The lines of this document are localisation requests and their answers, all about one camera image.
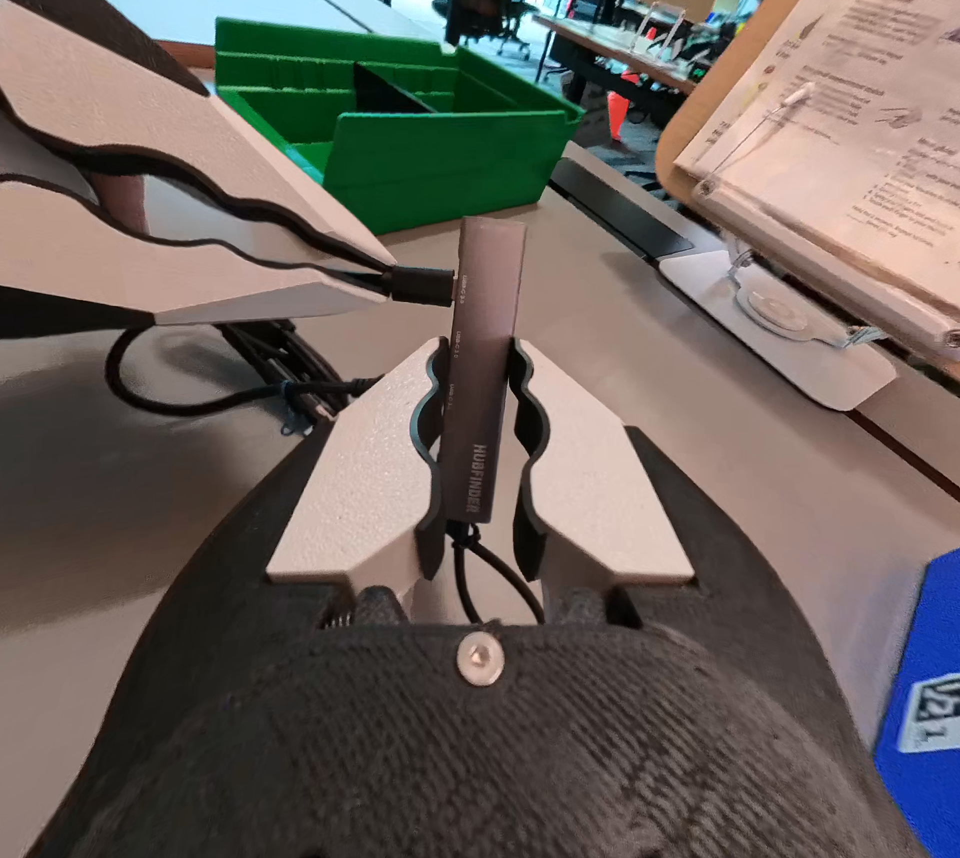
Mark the black flat bar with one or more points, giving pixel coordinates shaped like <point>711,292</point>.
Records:
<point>622,213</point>

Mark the orange cone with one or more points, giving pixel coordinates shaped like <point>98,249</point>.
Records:
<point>618,115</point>

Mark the clear acrylic sign holder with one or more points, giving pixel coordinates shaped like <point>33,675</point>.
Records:
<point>825,273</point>

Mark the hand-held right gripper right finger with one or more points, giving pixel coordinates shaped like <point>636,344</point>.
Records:
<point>600,505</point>

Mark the brown board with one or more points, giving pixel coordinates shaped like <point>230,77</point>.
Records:
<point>720,85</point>

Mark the green plastic bin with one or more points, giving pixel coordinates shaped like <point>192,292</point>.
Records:
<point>420,175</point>

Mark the grey desk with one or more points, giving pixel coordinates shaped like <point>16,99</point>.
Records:
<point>675,423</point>

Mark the blue plastic bin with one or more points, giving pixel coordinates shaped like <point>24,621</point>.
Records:
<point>937,648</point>

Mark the grey USB hub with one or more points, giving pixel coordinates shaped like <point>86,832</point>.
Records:
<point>484,363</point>

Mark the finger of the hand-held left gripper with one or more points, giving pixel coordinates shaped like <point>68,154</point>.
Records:
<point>150,280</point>
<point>150,108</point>

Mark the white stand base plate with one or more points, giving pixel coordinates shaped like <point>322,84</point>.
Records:
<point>825,378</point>

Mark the small clear acrylic stand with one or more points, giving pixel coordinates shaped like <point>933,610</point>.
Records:
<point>660,25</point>

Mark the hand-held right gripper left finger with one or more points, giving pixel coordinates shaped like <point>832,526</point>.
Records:
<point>360,498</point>

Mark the printed instruction sheet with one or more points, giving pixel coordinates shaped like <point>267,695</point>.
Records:
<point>862,123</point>

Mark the wooden table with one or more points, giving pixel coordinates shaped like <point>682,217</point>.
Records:
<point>615,48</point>

